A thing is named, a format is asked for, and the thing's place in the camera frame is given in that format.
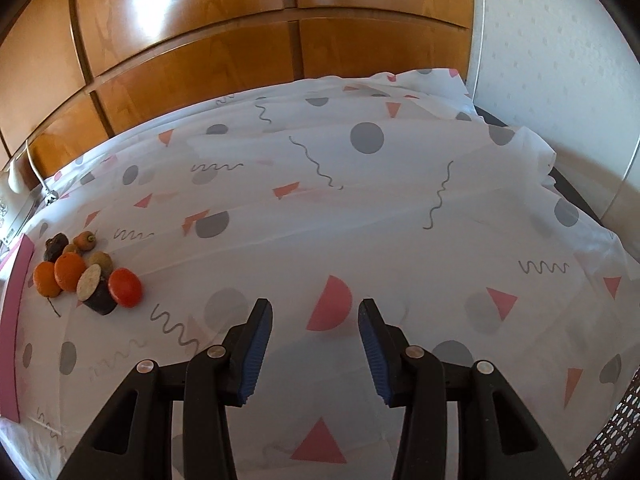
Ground dark fig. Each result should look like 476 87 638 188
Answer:
44 233 69 263

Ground perforated dark chair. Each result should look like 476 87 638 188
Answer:
567 385 640 480

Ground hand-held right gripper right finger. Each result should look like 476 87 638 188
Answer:
358 298 571 480

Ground wooden wardrobe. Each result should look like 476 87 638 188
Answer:
0 0 476 183

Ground orange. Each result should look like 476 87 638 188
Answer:
54 252 87 293
33 263 63 297

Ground white printed tablecloth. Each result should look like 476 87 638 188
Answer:
0 67 633 480

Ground pink tray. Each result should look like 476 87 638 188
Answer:
0 234 35 422

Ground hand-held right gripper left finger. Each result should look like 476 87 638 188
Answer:
57 298 274 480

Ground brown kiwi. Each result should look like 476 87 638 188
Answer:
88 251 114 278

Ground cut dark eggplant piece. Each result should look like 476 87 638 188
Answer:
76 264 121 317

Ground red tomato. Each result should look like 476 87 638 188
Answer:
107 267 143 308

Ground white teapot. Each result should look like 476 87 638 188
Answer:
0 162 32 246

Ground white cable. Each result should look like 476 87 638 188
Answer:
24 139 60 203

